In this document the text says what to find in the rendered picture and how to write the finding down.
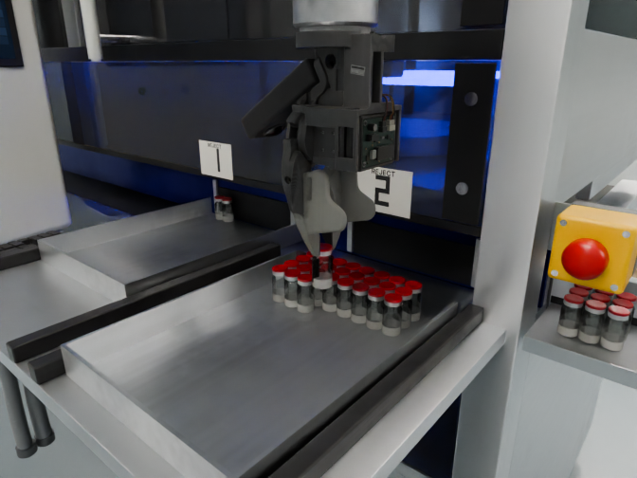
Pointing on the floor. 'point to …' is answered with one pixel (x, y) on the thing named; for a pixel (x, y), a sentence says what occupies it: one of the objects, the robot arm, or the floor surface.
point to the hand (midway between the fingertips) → (318, 238)
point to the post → (518, 217)
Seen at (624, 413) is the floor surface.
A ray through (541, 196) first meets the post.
